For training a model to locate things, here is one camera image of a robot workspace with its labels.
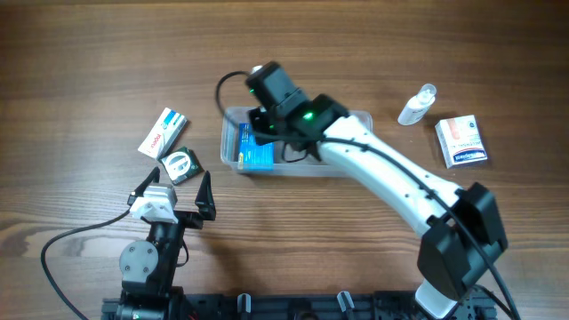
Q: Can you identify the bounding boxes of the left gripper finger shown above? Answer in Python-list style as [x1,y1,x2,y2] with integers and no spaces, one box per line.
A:
[195,171,217,220]
[127,166,160,205]

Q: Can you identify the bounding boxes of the green Zam-Buk box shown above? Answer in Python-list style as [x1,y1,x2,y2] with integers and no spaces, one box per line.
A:
[160,147,204,185]

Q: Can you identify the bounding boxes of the white Panadol box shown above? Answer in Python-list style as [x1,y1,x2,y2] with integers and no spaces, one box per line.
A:
[138,108,188,160]

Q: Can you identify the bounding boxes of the blue medicine box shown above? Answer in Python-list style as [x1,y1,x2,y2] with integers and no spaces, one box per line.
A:
[237,123,275,172]

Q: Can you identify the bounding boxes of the white spray bottle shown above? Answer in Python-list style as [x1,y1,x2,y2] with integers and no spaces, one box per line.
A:
[397,84,437,125]

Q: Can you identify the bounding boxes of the white Hansaplast box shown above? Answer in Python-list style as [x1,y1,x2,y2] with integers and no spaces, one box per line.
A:
[435,115,488,169]

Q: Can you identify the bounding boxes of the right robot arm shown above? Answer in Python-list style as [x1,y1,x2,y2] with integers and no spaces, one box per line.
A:
[245,61,509,319]

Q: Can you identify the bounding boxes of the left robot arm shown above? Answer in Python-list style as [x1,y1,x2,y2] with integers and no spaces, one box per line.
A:
[109,167,216,320]

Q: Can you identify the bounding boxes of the clear plastic container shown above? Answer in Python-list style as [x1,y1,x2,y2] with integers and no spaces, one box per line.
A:
[220,107,346,177]

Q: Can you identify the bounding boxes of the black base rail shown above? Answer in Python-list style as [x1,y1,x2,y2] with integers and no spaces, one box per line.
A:
[100,291,497,320]

